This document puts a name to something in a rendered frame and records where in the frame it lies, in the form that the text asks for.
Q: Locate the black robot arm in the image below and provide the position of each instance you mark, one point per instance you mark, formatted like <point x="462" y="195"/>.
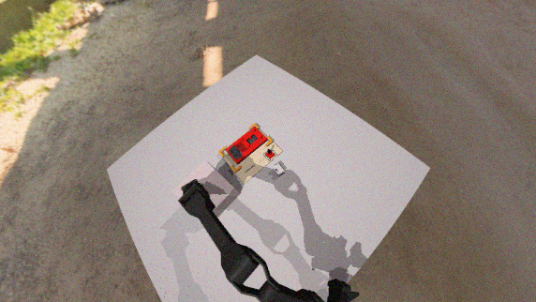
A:
<point x="238" y="261"/>

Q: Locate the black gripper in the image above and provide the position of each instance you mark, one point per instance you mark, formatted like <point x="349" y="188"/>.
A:
<point x="352" y="295"/>

